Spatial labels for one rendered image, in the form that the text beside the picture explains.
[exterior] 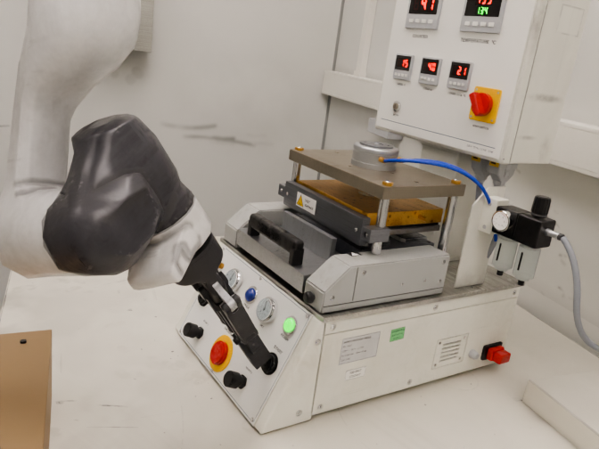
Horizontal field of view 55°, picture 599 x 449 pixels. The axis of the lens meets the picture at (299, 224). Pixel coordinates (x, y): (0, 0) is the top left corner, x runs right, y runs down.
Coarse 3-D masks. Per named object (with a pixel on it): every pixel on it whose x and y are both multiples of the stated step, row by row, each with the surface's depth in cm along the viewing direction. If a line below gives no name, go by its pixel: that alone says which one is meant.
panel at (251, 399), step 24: (240, 264) 101; (240, 288) 99; (264, 288) 94; (192, 312) 107; (288, 312) 88; (216, 336) 99; (264, 336) 90; (288, 336) 86; (240, 360) 92; (288, 360) 84; (264, 384) 86; (240, 408) 88
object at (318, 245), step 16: (288, 224) 102; (304, 224) 98; (240, 240) 102; (256, 240) 98; (304, 240) 98; (320, 240) 94; (336, 240) 92; (256, 256) 98; (272, 256) 93; (288, 256) 93; (304, 256) 94; (320, 256) 94; (288, 272) 89; (304, 272) 87; (304, 288) 87
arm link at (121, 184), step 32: (96, 128) 60; (128, 128) 61; (96, 160) 59; (128, 160) 60; (160, 160) 64; (64, 192) 58; (96, 192) 57; (128, 192) 58; (160, 192) 64; (192, 192) 70; (64, 224) 56; (96, 224) 56; (128, 224) 58; (160, 224) 65; (64, 256) 57; (96, 256) 56; (128, 256) 58
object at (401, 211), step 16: (320, 192) 100; (336, 192) 100; (352, 192) 102; (352, 208) 93; (368, 208) 92; (400, 208) 95; (416, 208) 96; (432, 208) 98; (400, 224) 94; (416, 224) 97; (432, 224) 99
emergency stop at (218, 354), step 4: (220, 340) 96; (216, 344) 96; (220, 344) 95; (224, 344) 95; (212, 348) 96; (216, 348) 96; (220, 348) 95; (224, 348) 95; (212, 352) 96; (216, 352) 95; (220, 352) 95; (224, 352) 94; (212, 356) 96; (216, 356) 95; (220, 356) 94; (224, 356) 94; (212, 360) 95; (216, 360) 95; (220, 360) 94; (224, 360) 94; (216, 364) 95; (220, 364) 95
